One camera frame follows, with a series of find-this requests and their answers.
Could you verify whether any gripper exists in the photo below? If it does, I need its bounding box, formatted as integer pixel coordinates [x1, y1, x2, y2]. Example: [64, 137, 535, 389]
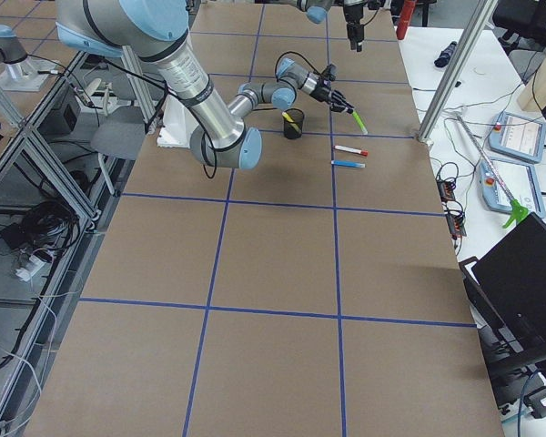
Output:
[311, 79, 355, 113]
[343, 0, 367, 52]

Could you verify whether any green marker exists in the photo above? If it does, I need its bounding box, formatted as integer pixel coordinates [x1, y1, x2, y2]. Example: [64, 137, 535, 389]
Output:
[351, 110, 369, 135]

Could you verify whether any red capped white marker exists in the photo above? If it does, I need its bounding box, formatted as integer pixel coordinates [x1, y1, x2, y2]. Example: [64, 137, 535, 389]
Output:
[333, 145, 369, 157]

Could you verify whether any blue marker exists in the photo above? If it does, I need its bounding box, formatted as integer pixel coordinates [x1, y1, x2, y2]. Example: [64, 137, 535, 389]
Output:
[331, 160, 366, 168]

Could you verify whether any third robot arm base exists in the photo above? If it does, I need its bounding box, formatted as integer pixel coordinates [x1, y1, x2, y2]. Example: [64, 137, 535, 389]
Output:
[0, 25, 61, 92]

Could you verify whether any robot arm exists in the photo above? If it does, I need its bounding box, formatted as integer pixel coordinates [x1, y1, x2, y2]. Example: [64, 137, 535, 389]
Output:
[56, 0, 355, 169]
[281, 0, 369, 53]

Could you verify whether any black mesh pen cup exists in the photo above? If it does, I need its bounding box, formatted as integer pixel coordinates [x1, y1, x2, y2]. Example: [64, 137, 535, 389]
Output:
[283, 108, 305, 140]

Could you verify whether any yellow marker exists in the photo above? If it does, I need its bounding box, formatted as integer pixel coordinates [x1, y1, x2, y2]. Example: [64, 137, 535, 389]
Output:
[282, 112, 296, 124]

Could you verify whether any red cylinder bottle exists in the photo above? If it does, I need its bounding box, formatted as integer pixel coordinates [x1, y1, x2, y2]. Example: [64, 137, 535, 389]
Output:
[396, 0, 417, 41]

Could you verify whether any folded dark umbrella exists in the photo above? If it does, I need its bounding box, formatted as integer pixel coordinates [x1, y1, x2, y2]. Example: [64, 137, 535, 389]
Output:
[433, 41, 458, 68]

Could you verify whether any left usb hub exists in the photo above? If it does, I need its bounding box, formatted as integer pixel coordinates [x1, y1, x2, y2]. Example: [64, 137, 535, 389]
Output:
[435, 164, 458, 202]

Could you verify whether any usb hub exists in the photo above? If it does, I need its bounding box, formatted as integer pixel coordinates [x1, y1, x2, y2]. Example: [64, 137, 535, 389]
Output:
[443, 200, 467, 241]
[435, 164, 458, 202]

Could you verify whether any right usb hub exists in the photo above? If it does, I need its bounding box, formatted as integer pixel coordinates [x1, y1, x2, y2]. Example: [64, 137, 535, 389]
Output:
[443, 200, 467, 241]

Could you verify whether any far teach pendant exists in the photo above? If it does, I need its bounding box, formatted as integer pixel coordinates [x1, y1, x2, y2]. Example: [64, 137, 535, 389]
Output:
[488, 111, 546, 164]

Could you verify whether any teach pendant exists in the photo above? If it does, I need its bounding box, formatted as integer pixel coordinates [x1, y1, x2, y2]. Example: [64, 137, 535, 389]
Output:
[479, 158, 546, 219]
[488, 111, 546, 164]

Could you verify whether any near teach pendant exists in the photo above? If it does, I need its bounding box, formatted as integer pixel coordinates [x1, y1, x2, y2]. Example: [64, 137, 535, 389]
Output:
[479, 158, 546, 219]

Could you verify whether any grey office chair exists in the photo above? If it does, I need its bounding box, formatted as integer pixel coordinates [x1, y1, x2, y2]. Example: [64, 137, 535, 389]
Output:
[90, 105, 147, 197]

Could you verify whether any black power brick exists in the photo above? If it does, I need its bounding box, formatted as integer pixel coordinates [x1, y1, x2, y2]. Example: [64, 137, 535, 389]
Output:
[0, 223, 27, 249]

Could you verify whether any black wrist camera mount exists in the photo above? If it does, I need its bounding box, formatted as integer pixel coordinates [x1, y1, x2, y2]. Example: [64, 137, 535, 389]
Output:
[320, 64, 337, 82]

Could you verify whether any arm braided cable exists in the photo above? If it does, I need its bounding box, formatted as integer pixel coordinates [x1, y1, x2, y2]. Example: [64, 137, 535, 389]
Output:
[202, 50, 338, 179]

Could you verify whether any aluminium frame post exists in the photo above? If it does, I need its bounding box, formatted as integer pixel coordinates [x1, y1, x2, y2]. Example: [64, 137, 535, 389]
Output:
[417, 0, 499, 143]

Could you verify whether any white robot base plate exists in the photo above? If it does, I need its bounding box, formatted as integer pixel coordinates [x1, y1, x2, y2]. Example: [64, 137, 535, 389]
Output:
[157, 96, 198, 149]

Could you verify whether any green handled reach grabber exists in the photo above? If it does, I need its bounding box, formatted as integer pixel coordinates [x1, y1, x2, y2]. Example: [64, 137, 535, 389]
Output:
[455, 112, 538, 229]

